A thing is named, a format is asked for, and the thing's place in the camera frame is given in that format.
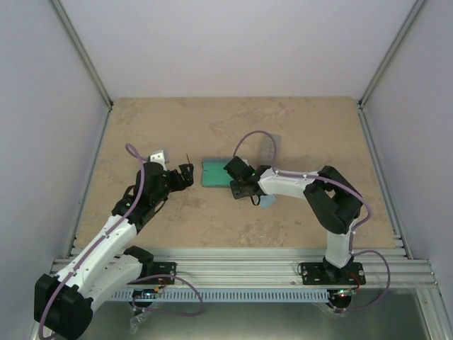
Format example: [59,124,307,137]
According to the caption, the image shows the black sunglasses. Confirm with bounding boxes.
[186,154,194,178]

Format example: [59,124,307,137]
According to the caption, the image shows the light blue cleaning cloth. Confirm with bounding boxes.
[258,195,277,209]

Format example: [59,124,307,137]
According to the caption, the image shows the blue glasses case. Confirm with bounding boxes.
[202,157,232,188]

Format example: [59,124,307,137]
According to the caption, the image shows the grey glasses case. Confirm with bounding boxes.
[258,134,281,167]

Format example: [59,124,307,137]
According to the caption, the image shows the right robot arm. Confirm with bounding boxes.
[224,157,364,283]

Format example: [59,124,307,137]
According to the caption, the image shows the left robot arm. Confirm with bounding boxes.
[34,157,194,339]

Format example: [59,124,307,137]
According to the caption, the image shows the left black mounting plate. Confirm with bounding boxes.
[150,262,177,285]

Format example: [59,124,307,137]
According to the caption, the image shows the black mounting plate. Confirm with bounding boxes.
[298,261,366,285]
[150,262,177,285]

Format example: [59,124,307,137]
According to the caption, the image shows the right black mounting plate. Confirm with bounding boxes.
[298,261,366,285]

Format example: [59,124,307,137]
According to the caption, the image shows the left circuit board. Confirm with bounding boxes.
[132,288,165,300]

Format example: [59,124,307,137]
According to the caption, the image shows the circuit board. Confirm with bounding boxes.
[329,288,355,300]
[132,288,165,300]

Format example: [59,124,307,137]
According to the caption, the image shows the right circuit board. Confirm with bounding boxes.
[329,288,355,300]

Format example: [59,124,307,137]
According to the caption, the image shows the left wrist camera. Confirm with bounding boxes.
[149,149,169,167]

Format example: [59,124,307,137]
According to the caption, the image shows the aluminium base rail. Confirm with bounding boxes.
[149,239,438,288]

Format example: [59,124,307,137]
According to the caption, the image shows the slotted cable duct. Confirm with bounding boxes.
[110,288,330,303]

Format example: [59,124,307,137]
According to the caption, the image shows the left aluminium frame post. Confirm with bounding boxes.
[49,0,113,111]

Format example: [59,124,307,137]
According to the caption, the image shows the aluminium frame post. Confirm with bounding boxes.
[49,0,113,111]
[357,0,429,111]

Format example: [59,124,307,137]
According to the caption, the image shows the right aluminium frame post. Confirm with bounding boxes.
[357,0,429,111]

